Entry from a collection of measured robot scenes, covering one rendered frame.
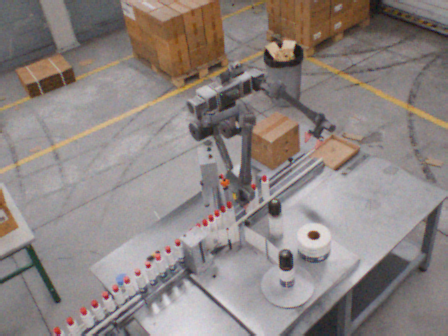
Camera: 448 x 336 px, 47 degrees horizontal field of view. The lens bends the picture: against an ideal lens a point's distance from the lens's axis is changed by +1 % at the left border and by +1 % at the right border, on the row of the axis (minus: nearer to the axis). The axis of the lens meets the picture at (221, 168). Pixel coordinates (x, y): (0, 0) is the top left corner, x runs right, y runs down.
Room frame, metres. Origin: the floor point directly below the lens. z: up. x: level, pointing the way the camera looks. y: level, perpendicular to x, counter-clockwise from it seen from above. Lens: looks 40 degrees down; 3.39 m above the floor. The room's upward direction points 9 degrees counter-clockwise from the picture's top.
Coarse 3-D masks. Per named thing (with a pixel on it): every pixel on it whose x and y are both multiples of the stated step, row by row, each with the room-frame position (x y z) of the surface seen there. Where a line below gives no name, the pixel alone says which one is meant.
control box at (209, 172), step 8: (200, 152) 2.45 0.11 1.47; (208, 152) 2.44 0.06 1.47; (200, 160) 2.37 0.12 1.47; (208, 160) 2.36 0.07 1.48; (200, 168) 2.33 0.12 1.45; (208, 168) 2.33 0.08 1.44; (216, 168) 2.34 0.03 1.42; (208, 176) 2.33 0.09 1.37; (216, 176) 2.33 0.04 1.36; (208, 184) 2.33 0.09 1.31; (216, 184) 2.33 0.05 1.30
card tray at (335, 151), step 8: (336, 136) 3.16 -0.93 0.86; (328, 144) 3.11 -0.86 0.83; (336, 144) 3.10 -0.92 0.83; (344, 144) 3.08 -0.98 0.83; (352, 144) 3.03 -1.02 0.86; (320, 152) 3.03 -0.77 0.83; (328, 152) 3.01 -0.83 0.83; (336, 152) 3.00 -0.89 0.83; (344, 152) 2.99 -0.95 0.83; (352, 152) 2.93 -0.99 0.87; (328, 160) 2.92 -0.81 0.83; (336, 160) 2.91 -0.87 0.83; (344, 160) 2.88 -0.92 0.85; (336, 168) 2.82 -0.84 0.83
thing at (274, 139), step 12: (264, 120) 3.17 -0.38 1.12; (276, 120) 3.14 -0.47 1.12; (288, 120) 3.12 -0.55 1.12; (264, 132) 3.02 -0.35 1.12; (276, 132) 2.99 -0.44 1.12; (288, 132) 2.99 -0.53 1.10; (252, 144) 3.06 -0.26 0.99; (264, 144) 2.95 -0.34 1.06; (276, 144) 2.92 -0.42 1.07; (288, 144) 2.99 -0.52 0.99; (252, 156) 3.07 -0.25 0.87; (264, 156) 2.96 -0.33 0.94; (276, 156) 2.92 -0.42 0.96; (288, 156) 2.99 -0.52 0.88
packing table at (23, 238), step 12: (12, 204) 3.06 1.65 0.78; (24, 228) 2.77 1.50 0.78; (0, 240) 2.69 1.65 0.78; (12, 240) 2.67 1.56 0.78; (24, 240) 2.65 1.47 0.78; (0, 252) 2.57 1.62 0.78; (12, 252) 2.58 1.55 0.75; (36, 264) 2.65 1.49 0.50; (12, 276) 2.86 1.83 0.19; (48, 276) 2.67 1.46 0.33; (48, 288) 2.65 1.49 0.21; (60, 300) 2.68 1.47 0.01
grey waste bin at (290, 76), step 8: (272, 72) 4.96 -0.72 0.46; (280, 72) 4.90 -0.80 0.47; (288, 72) 4.89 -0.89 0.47; (296, 72) 4.92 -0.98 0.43; (280, 80) 4.92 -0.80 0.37; (288, 80) 4.91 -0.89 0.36; (296, 80) 4.93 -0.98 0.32; (288, 88) 4.91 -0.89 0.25; (296, 88) 4.94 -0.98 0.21; (296, 96) 4.96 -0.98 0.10; (280, 104) 4.94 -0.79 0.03; (288, 104) 4.92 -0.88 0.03
